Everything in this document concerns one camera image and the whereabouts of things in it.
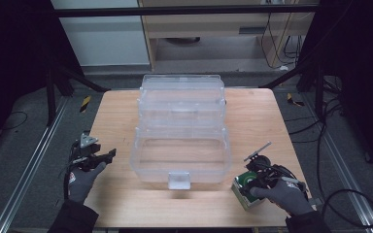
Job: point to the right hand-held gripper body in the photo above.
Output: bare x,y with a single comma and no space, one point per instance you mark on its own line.
272,171

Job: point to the dark curtain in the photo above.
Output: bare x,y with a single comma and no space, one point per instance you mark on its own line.
362,81
13,64

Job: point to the black horizontal bar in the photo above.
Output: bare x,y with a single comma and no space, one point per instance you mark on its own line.
175,11

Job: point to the aluminium floor rail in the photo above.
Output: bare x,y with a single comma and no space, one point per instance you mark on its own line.
343,168
29,168

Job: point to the clear plastic storage box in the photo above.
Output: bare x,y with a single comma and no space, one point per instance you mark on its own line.
179,136

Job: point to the white cabinet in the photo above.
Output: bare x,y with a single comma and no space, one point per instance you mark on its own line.
103,42

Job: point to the person's left hand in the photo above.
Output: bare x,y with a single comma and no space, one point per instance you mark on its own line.
81,184

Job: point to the green and white carton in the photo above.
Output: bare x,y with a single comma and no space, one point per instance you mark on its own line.
244,200

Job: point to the black metal stand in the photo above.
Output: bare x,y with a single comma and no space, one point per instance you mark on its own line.
319,93
50,97

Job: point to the person's right hand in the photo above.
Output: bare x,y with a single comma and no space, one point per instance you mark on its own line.
286,197

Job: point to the light wooden desk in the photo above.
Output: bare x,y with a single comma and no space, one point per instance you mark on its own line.
207,27

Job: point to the white plug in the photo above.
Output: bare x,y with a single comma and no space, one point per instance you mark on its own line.
283,68

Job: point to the yellow and black tape strip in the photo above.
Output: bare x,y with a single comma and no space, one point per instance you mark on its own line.
85,104
294,101

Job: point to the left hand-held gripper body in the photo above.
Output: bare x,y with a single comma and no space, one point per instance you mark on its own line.
84,155

